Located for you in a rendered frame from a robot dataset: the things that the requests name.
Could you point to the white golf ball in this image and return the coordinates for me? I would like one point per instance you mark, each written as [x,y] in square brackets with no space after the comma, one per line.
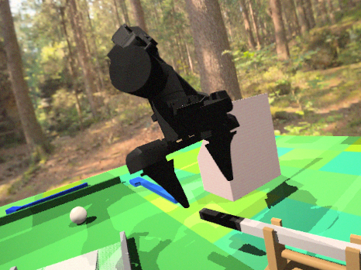
[78,215]

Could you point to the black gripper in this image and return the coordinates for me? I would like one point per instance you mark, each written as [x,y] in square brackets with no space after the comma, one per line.
[151,157]

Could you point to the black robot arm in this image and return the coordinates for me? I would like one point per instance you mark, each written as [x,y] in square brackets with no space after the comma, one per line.
[136,68]

